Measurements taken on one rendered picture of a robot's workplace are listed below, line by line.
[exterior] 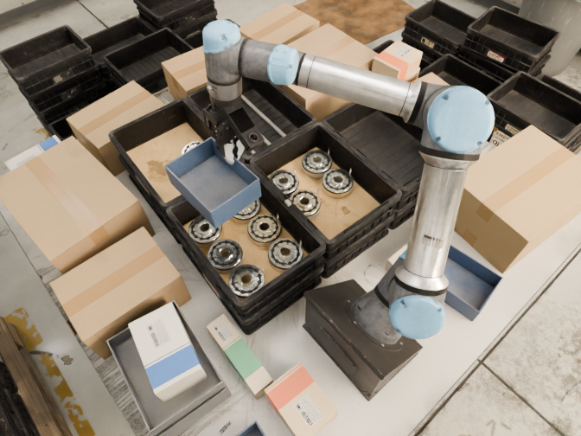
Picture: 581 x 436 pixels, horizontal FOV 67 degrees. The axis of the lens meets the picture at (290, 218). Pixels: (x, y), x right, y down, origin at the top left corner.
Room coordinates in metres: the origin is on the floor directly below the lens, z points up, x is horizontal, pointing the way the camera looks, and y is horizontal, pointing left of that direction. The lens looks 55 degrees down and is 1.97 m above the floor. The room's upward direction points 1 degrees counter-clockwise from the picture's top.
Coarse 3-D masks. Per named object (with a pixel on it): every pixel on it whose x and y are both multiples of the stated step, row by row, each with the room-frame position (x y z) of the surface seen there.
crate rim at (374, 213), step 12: (300, 132) 1.06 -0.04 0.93; (264, 156) 0.96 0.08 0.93; (360, 156) 0.95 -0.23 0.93; (372, 168) 0.90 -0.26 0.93; (384, 180) 0.85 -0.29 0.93; (396, 192) 0.81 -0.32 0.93; (300, 216) 0.72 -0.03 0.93; (372, 216) 0.72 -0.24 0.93; (312, 228) 0.68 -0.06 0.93; (348, 228) 0.68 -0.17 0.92; (324, 240) 0.64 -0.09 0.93; (336, 240) 0.64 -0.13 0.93
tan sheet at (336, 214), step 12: (300, 156) 1.05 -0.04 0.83; (288, 168) 0.99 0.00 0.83; (300, 168) 0.99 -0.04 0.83; (336, 168) 0.99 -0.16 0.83; (300, 180) 0.94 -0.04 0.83; (312, 180) 0.94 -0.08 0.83; (360, 192) 0.88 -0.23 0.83; (324, 204) 0.84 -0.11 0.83; (336, 204) 0.84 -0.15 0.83; (348, 204) 0.83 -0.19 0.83; (360, 204) 0.83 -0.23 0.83; (372, 204) 0.83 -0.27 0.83; (324, 216) 0.79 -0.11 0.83; (336, 216) 0.79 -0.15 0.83; (348, 216) 0.79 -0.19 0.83; (360, 216) 0.79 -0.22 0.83; (324, 228) 0.74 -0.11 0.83; (336, 228) 0.74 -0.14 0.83
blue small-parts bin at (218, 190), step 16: (208, 144) 0.83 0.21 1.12; (176, 160) 0.76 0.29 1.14; (192, 160) 0.79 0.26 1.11; (208, 160) 0.81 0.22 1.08; (224, 160) 0.80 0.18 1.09; (176, 176) 0.70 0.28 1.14; (192, 176) 0.76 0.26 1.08; (208, 176) 0.76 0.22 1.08; (224, 176) 0.75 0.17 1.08; (240, 176) 0.75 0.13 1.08; (256, 176) 0.70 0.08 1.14; (192, 192) 0.65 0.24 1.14; (208, 192) 0.70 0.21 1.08; (224, 192) 0.70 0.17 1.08; (240, 192) 0.65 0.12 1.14; (256, 192) 0.68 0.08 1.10; (208, 208) 0.60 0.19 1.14; (224, 208) 0.62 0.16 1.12; (240, 208) 0.64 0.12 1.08
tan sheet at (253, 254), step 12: (228, 228) 0.75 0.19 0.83; (240, 228) 0.75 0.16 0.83; (264, 228) 0.75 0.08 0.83; (240, 240) 0.70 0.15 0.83; (204, 252) 0.67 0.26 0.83; (252, 252) 0.66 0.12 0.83; (264, 252) 0.66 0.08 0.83; (252, 264) 0.62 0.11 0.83; (264, 264) 0.62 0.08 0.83; (228, 276) 0.58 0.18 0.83; (276, 276) 0.58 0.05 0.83
